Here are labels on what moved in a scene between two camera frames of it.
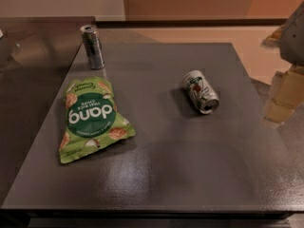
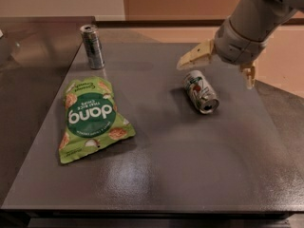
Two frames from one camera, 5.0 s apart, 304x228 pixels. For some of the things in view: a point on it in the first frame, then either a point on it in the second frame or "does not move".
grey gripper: [294, 38] to [237, 47]
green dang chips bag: [92, 119] does not move
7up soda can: [200, 92] does not move
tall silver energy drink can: [93, 47] does not move
